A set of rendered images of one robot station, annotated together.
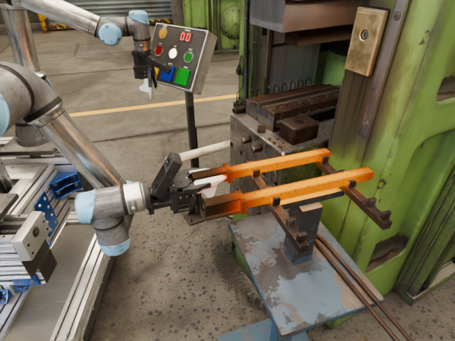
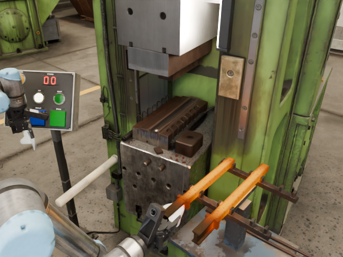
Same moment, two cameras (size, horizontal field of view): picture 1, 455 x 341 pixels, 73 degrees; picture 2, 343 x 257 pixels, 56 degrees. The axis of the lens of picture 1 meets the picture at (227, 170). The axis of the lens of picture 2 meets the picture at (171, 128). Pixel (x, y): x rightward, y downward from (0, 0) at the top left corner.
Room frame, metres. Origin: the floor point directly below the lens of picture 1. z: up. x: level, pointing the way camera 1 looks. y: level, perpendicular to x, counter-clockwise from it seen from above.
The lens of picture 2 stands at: (0.00, 0.45, 1.74)
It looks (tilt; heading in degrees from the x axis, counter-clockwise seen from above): 30 degrees down; 329
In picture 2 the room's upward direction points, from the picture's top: 1 degrees clockwise
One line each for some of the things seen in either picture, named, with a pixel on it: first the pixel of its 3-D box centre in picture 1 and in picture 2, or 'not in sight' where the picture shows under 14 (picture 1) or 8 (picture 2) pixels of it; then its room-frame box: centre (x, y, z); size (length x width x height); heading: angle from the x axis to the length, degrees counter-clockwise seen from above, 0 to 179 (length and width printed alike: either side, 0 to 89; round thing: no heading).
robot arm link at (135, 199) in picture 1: (135, 197); (131, 252); (0.58, 0.23, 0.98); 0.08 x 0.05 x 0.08; 19
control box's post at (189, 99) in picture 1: (192, 145); (64, 177); (1.59, 0.21, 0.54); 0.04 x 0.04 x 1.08; 28
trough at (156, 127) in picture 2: (305, 97); (176, 113); (1.22, -0.32, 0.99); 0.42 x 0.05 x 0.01; 118
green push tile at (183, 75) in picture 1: (183, 77); (58, 118); (1.43, 0.21, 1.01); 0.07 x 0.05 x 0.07; 53
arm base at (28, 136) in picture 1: (32, 128); not in sight; (1.18, 0.83, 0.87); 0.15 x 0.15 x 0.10
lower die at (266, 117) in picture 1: (300, 102); (172, 118); (1.24, -0.31, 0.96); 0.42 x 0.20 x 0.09; 118
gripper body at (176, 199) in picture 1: (168, 193); (150, 236); (0.61, 0.15, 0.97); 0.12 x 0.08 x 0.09; 109
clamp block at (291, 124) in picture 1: (298, 129); (189, 143); (1.01, -0.26, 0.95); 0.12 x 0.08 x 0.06; 118
